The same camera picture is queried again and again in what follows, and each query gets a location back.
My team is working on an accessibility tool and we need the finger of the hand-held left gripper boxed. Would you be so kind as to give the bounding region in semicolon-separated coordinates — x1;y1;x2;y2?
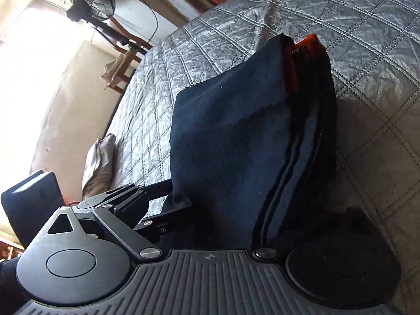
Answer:
77;180;173;209
133;200;192;234

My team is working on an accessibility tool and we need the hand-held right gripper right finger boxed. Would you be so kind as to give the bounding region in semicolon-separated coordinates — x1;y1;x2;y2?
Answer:
253;247;279;261

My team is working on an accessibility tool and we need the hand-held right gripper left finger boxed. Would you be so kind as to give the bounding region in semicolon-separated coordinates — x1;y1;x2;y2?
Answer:
46;191;164;264

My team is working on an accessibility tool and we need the navy jacket with orange lining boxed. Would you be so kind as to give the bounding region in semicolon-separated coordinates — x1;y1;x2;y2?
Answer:
169;33;392;260

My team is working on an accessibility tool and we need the beige cloth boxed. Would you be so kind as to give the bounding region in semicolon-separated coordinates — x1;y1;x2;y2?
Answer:
81;133;116;197

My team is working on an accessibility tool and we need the cream cloth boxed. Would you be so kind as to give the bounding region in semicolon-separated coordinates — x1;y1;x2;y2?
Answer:
101;55;130;84

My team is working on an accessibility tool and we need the wooden chair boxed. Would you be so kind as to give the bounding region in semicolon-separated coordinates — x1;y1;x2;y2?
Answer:
105;16;155;94

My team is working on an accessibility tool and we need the black standing fan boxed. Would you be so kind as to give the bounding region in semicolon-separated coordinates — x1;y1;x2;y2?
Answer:
66;0;155;56

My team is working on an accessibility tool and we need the silver quilted bed cover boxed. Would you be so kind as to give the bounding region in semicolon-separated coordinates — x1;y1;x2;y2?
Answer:
105;0;420;315

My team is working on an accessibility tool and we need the black fan cable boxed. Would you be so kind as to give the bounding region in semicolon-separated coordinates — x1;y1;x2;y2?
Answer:
112;0;159;40

